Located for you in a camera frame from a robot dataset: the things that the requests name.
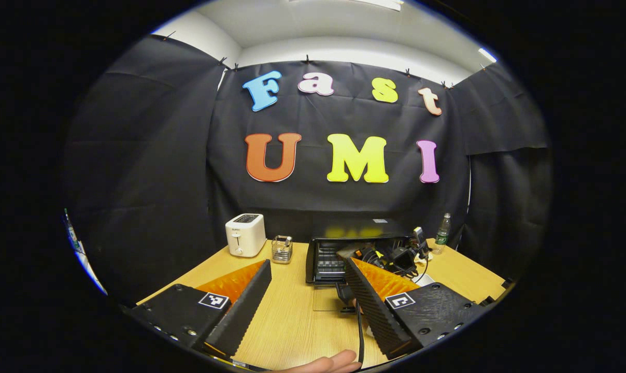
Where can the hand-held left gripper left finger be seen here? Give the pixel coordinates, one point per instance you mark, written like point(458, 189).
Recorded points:
point(243, 310)

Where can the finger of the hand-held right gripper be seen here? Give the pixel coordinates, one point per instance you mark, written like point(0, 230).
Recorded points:
point(350, 252)

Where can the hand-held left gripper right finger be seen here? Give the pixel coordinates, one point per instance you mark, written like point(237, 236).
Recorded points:
point(375, 311)

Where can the black electric oven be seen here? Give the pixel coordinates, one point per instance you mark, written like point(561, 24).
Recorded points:
point(354, 230)

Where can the white rectangular tray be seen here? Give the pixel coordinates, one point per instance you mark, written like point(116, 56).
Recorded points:
point(425, 280)

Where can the clear plastic water bottle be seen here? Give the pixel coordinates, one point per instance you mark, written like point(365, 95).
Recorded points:
point(442, 235)

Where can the white toaster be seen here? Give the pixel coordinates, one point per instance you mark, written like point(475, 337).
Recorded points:
point(245, 235)

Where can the black backdrop cloth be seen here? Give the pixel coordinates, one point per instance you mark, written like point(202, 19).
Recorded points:
point(147, 171)

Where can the small ceiling light panel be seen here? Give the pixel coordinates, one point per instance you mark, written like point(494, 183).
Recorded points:
point(487, 54)

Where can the large ceiling light panel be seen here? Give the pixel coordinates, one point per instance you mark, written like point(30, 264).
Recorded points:
point(378, 3)

